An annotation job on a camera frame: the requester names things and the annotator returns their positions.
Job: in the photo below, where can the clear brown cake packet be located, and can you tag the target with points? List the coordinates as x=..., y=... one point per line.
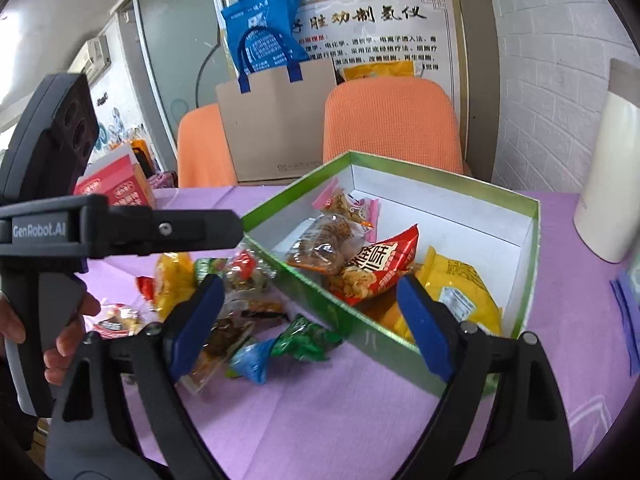
x=320, y=245

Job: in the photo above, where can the green foil candy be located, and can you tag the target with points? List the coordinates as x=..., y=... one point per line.
x=305, y=340

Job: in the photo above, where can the plain yellow snack packet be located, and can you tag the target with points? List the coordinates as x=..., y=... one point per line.
x=172, y=280

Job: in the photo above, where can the frosted glass door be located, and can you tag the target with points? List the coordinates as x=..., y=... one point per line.
x=170, y=50

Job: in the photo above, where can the purple tablecloth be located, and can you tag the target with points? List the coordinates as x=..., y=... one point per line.
x=325, y=425

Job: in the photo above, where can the white thermos jug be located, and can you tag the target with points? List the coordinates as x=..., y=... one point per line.
x=610, y=185

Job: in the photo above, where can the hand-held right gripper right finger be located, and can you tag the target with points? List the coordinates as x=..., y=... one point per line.
x=425, y=330

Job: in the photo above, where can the yellow barcode snack packet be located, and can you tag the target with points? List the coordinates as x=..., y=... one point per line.
x=460, y=280

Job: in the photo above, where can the clear packet with red label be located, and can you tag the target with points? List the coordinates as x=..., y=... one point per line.
x=245, y=265

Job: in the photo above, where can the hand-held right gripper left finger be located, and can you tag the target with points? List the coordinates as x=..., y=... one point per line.
x=192, y=330

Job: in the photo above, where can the blue tote bag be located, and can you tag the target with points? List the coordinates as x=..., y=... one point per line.
x=260, y=20

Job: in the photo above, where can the orange chair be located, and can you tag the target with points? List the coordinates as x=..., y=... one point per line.
x=202, y=150
x=395, y=125

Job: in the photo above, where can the large wall poster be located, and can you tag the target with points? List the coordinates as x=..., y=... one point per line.
x=380, y=35

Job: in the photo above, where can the white air conditioner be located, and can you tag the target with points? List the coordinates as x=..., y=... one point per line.
x=97, y=55

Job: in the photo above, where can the blue foil candy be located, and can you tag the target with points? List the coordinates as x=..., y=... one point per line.
x=252, y=360

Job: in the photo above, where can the green cardboard box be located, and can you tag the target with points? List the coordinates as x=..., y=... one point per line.
x=350, y=327

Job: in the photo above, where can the person's left hand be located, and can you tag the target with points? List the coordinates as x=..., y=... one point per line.
x=67, y=345

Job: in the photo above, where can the pack of paper cups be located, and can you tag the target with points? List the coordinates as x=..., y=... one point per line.
x=630, y=310

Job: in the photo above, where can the red cracker box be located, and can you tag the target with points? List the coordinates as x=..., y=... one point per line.
x=115, y=185

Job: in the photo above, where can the pink-edged snack packet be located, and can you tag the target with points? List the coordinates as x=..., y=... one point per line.
x=350, y=205

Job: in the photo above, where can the red round cracker packet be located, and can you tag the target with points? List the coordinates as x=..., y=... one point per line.
x=375, y=270

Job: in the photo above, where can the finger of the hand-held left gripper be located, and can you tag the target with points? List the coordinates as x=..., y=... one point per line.
x=165, y=230

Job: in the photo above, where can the clear chocolate biscuit packet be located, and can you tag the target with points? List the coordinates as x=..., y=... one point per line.
x=225, y=345

